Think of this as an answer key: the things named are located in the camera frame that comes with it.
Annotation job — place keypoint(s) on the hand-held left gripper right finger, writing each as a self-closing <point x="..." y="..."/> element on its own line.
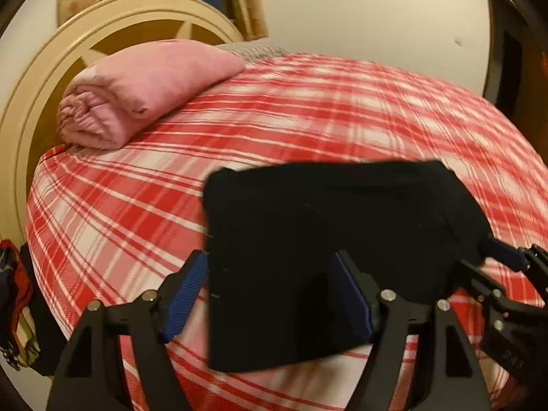
<point x="352" y="293"/>

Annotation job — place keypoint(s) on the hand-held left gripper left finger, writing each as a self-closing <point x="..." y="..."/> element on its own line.
<point x="185" y="295"/>

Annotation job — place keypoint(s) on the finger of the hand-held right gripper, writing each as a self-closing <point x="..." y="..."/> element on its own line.
<point x="501" y="251"/>
<point x="483" y="284"/>

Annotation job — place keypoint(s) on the black pants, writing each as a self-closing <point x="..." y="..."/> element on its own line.
<point x="325" y="244"/>

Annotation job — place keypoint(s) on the black cloth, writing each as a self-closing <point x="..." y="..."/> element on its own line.
<point x="43" y="329"/>

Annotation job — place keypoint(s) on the multicoloured scarf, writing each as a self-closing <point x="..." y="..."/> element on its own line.
<point x="15" y="304"/>

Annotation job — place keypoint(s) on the red white plaid bedsheet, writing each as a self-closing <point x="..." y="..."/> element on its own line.
<point x="299" y="115"/>

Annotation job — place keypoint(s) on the dark wooden door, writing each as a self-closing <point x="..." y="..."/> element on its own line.
<point x="511" y="51"/>

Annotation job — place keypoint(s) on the pink folded blanket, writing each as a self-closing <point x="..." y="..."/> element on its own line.
<point x="141" y="90"/>

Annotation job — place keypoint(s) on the cream wooden headboard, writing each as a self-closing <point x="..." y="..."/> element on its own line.
<point x="47" y="77"/>

